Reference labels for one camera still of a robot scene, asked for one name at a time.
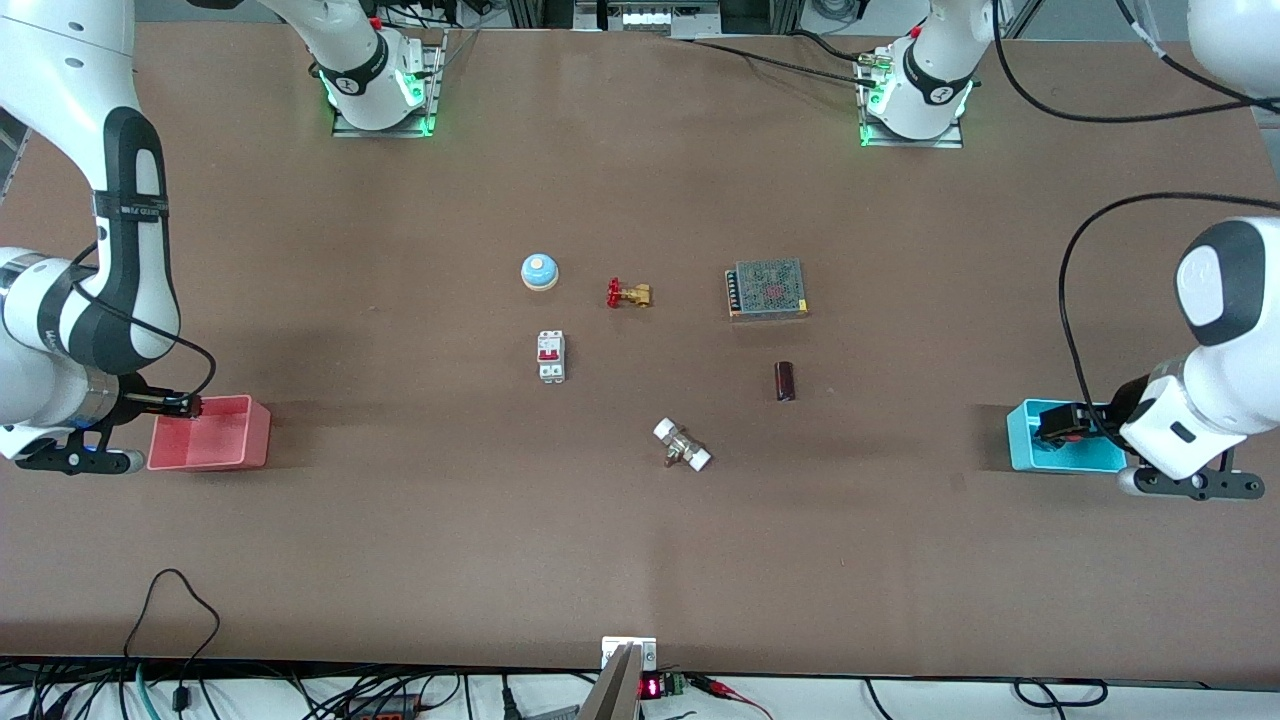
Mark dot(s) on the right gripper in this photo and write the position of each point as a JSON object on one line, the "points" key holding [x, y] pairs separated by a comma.
{"points": [[140, 404]]}

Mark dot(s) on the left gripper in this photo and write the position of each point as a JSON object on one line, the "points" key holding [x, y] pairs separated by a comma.
{"points": [[1103, 416]]}

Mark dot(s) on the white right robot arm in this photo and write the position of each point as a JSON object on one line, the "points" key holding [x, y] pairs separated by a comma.
{"points": [[130, 200]]}

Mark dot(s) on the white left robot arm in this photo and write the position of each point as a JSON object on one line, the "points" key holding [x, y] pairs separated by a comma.
{"points": [[1225, 290]]}

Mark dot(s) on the cyan plastic box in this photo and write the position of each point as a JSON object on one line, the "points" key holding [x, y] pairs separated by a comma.
{"points": [[1025, 445]]}

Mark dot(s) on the pink plastic box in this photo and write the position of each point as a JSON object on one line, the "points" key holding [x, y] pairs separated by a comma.
{"points": [[220, 440]]}

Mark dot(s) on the brown cylindrical capacitor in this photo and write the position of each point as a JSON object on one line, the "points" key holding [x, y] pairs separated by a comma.
{"points": [[785, 381]]}

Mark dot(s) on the metal mesh power supply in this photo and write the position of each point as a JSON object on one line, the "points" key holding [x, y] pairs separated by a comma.
{"points": [[768, 288]]}

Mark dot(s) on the silver fitting with white caps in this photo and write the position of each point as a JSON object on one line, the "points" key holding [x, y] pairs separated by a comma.
{"points": [[683, 446]]}

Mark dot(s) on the white circuit breaker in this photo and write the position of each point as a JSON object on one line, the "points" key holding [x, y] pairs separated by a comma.
{"points": [[551, 355]]}

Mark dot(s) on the blue dome bell button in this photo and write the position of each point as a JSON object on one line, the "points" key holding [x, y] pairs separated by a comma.
{"points": [[539, 270]]}

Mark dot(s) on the red digit display module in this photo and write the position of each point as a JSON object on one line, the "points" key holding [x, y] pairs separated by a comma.
{"points": [[652, 687]]}

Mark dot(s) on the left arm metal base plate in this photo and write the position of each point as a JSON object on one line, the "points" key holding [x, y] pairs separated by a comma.
{"points": [[958, 138]]}

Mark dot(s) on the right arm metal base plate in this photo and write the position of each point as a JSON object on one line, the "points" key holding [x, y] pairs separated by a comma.
{"points": [[432, 90]]}

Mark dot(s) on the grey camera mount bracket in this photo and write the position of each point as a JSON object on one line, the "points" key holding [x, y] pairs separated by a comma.
{"points": [[625, 655]]}

